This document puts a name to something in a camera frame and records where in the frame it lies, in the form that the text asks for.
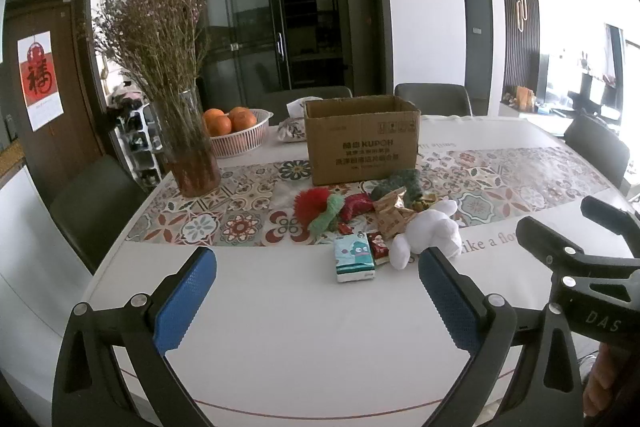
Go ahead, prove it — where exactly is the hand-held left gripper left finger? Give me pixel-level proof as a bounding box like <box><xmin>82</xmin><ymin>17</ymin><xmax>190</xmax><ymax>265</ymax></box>
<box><xmin>51</xmin><ymin>246</ymin><xmax>218</xmax><ymax>427</ymax></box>

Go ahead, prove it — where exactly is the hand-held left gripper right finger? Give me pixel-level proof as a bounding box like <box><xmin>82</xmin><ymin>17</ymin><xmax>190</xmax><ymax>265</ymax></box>
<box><xmin>417</xmin><ymin>247</ymin><xmax>587</xmax><ymax>427</ymax></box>

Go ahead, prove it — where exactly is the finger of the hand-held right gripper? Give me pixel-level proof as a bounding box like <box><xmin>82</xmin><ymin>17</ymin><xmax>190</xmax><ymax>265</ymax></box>
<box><xmin>581</xmin><ymin>195</ymin><xmax>640</xmax><ymax>236</ymax></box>
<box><xmin>516</xmin><ymin>216</ymin><xmax>640</xmax><ymax>281</ymax></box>

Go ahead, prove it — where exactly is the white plush toy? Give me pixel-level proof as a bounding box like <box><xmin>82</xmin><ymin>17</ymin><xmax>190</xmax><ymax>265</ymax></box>
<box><xmin>389</xmin><ymin>194</ymin><xmax>463</xmax><ymax>270</ymax></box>

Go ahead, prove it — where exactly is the red snack packet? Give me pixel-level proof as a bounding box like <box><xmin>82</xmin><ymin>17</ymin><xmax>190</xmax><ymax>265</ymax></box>
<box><xmin>366</xmin><ymin>231</ymin><xmax>391</xmax><ymax>267</ymax></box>

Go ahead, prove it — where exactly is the brown snack packet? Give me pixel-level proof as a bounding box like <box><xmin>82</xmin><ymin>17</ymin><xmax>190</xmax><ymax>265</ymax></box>
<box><xmin>376</xmin><ymin>207</ymin><xmax>419</xmax><ymax>239</ymax></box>

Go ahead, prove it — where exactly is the teal tissue pack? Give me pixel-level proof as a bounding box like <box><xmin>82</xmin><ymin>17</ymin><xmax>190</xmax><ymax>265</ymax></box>
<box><xmin>333</xmin><ymin>234</ymin><xmax>377</xmax><ymax>284</ymax></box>

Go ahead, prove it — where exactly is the olive green item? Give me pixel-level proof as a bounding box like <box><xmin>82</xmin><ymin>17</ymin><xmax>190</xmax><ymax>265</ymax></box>
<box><xmin>372</xmin><ymin>188</ymin><xmax>409</xmax><ymax>214</ymax></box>

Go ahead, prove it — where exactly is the dark green fuzzy plush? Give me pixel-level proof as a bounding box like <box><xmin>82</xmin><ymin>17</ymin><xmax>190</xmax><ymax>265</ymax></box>
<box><xmin>370</xmin><ymin>169</ymin><xmax>423</xmax><ymax>202</ymax></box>

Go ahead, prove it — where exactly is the dark red soft pouch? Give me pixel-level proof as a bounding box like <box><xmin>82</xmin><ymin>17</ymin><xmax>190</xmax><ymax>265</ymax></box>
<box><xmin>340</xmin><ymin>193</ymin><xmax>376</xmax><ymax>221</ymax></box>

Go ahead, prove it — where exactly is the light green fuzzy plush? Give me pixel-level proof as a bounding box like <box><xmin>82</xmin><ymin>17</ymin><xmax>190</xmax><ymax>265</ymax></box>
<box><xmin>306</xmin><ymin>197</ymin><xmax>347</xmax><ymax>239</ymax></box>

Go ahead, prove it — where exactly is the red fluffy ball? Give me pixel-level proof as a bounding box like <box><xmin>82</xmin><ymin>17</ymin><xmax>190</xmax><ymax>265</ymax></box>
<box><xmin>292</xmin><ymin>188</ymin><xmax>334</xmax><ymax>228</ymax></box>

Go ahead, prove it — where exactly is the brown cardboard box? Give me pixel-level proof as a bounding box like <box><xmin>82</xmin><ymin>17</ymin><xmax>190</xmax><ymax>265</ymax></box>
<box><xmin>304</xmin><ymin>95</ymin><xmax>422</xmax><ymax>186</ymax></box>

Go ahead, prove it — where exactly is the person's right hand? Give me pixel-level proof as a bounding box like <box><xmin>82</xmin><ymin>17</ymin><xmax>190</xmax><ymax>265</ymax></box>
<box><xmin>582</xmin><ymin>346</ymin><xmax>637</xmax><ymax>427</ymax></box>

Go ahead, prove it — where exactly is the dark green dining chair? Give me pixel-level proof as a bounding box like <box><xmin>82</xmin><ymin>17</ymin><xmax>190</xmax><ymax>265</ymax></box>
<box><xmin>49</xmin><ymin>156</ymin><xmax>151</xmax><ymax>275</ymax></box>
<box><xmin>564</xmin><ymin>114</ymin><xmax>631</xmax><ymax>190</ymax></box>
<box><xmin>394</xmin><ymin>83</ymin><xmax>472</xmax><ymax>116</ymax></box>
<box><xmin>255</xmin><ymin>86</ymin><xmax>353</xmax><ymax>126</ymax></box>

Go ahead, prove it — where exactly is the white patterned tablecloth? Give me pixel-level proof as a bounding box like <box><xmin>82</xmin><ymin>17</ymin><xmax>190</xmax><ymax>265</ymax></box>
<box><xmin>82</xmin><ymin>114</ymin><xmax>640</xmax><ymax>427</ymax></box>

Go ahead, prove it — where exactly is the white sideboard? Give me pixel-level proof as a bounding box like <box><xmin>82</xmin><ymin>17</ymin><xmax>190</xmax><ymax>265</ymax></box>
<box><xmin>499</xmin><ymin>99</ymin><xmax>571</xmax><ymax>132</ymax></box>

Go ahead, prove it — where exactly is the glass vase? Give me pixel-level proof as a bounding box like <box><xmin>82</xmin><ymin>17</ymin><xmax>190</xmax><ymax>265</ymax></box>
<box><xmin>155</xmin><ymin>87</ymin><xmax>222</xmax><ymax>198</ymax></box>

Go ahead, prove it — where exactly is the white shoe rack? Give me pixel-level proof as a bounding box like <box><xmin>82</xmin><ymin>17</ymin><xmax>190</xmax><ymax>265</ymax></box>
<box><xmin>107</xmin><ymin>82</ymin><xmax>163</xmax><ymax>188</ymax></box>

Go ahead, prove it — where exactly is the white plastic fruit basket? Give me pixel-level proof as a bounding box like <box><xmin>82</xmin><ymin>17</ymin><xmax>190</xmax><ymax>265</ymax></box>
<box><xmin>204</xmin><ymin>108</ymin><xmax>274</xmax><ymax>158</ymax></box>

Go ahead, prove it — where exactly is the floral fabric tissue box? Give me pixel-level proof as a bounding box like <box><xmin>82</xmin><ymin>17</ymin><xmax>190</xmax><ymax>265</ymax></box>
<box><xmin>277</xmin><ymin>97</ymin><xmax>326</xmax><ymax>142</ymax></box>

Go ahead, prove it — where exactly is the dark grey door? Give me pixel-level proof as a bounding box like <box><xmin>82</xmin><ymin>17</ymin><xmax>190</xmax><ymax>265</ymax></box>
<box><xmin>462</xmin><ymin>0</ymin><xmax>493</xmax><ymax>115</ymax></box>

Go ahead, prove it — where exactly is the brown wooden door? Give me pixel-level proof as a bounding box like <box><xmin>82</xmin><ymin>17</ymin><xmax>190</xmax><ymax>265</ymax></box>
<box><xmin>4</xmin><ymin>0</ymin><xmax>116</xmax><ymax>208</ymax></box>

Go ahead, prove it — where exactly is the dried flower bouquet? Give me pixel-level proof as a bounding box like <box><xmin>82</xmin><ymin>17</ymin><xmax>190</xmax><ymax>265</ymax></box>
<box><xmin>82</xmin><ymin>0</ymin><xmax>217</xmax><ymax>158</ymax></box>

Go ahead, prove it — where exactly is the black glass sliding door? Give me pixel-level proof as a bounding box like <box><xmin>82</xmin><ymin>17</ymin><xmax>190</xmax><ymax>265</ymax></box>
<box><xmin>162</xmin><ymin>0</ymin><xmax>397</xmax><ymax>104</ymax></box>

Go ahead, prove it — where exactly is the red and white wall calendar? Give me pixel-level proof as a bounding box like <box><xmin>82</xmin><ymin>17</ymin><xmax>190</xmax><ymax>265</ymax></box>
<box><xmin>17</xmin><ymin>30</ymin><xmax>64</xmax><ymax>132</ymax></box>

